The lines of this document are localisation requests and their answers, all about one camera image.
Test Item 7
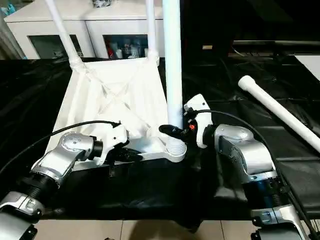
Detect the white cabinet with glass doors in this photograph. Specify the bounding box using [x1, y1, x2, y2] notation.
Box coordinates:
[4, 0, 166, 60]

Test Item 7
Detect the black horizontal bar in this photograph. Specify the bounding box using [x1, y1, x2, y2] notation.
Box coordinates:
[232, 40, 320, 48]

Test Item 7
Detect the small grey metal object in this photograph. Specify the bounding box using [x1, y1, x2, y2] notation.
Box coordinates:
[92, 0, 113, 8]

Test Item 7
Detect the white and teal pole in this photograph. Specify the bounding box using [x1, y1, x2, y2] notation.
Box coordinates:
[0, 2, 28, 60]

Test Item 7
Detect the white plastic table top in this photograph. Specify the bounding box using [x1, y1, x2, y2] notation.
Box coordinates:
[45, 56, 188, 173]

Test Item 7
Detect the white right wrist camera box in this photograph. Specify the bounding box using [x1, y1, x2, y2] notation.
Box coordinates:
[183, 93, 213, 150]

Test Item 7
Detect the grey curtain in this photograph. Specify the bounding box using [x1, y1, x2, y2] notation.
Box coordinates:
[0, 20, 16, 60]

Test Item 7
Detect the white plastic table leg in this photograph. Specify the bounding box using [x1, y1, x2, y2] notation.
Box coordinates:
[45, 0, 87, 71]
[237, 75, 320, 153]
[161, 0, 188, 158]
[145, 0, 161, 65]

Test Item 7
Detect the black work mat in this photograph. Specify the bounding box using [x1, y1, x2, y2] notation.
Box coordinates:
[0, 55, 320, 231]

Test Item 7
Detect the dark cabinet with yellow label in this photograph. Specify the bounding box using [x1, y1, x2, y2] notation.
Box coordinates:
[180, 0, 320, 58]

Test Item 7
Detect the white flat board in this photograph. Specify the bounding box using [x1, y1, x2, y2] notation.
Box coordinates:
[295, 54, 320, 81]

